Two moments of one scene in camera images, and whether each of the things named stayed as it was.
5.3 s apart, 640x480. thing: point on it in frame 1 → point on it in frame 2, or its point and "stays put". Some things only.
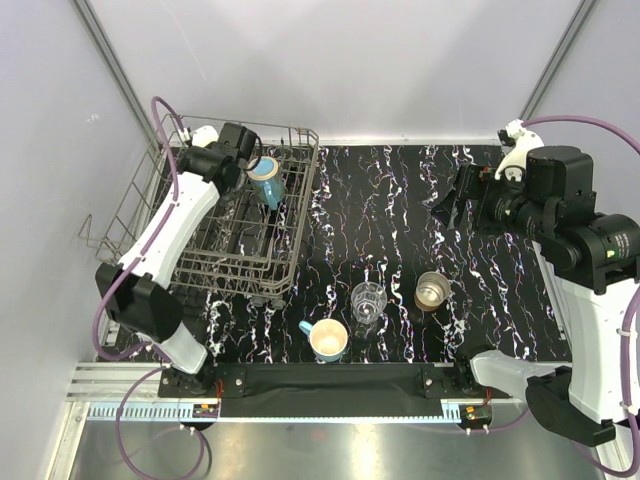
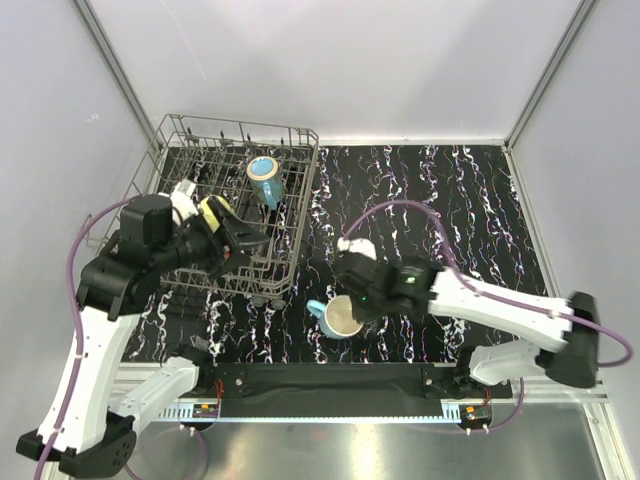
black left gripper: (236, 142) → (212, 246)
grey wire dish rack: (250, 243) stays put
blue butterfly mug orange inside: (267, 183) stays put
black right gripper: (449, 211) → (366, 315)
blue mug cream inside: (327, 337) → (335, 317)
